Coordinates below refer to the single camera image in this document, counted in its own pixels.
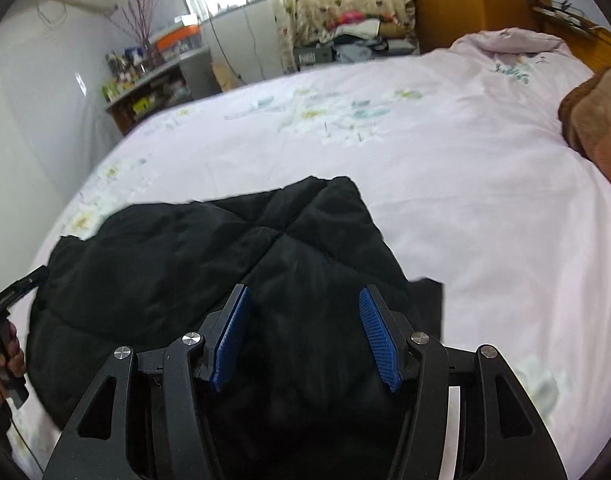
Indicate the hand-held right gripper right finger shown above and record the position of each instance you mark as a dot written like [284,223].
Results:
[376,335]

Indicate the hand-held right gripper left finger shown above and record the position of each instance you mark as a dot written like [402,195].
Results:
[231,337]

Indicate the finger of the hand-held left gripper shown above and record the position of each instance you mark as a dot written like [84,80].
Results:
[25,282]

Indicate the black hooded jacket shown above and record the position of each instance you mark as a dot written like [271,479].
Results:
[185,260]

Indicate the pile of clothes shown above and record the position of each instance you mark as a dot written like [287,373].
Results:
[365,30]

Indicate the person's left hand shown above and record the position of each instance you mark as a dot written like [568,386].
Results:
[16,355]

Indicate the bed with floral pink sheet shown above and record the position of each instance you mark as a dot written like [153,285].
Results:
[460,185]

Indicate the cluttered wooden shelf desk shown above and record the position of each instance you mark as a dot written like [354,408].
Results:
[155,90]

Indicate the row of bottles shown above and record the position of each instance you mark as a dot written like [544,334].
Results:
[125,72]

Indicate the grey metal box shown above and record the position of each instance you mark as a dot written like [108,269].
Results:
[313,57]

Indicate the purple dried branches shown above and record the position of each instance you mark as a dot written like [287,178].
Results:
[140,20]

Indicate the orange lid storage box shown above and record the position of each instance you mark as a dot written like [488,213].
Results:
[178,39]

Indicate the brown fleece blanket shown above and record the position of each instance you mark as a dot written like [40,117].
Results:
[598,120]

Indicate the pink folded quilt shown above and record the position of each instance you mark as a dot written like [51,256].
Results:
[520,55]

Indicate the wooden wardrobe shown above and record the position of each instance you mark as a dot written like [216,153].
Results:
[465,0]

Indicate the wooden headboard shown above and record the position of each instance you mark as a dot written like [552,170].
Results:
[593,35]

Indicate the wall pipe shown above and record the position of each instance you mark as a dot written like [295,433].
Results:
[70,2]

